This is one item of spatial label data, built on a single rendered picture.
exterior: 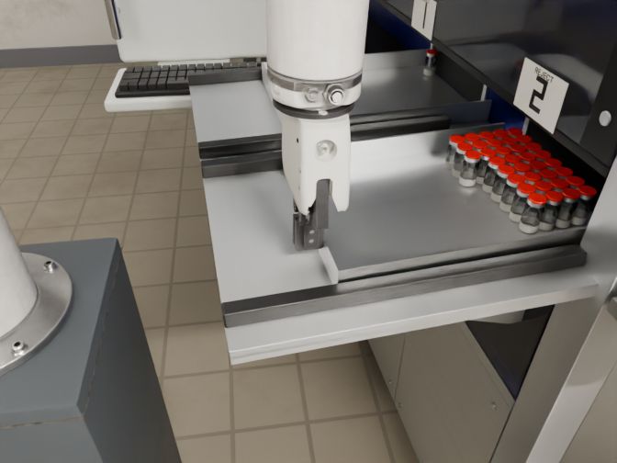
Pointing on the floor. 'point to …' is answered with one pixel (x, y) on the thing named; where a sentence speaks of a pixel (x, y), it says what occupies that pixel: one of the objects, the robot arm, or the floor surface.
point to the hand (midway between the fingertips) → (308, 231)
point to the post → (569, 353)
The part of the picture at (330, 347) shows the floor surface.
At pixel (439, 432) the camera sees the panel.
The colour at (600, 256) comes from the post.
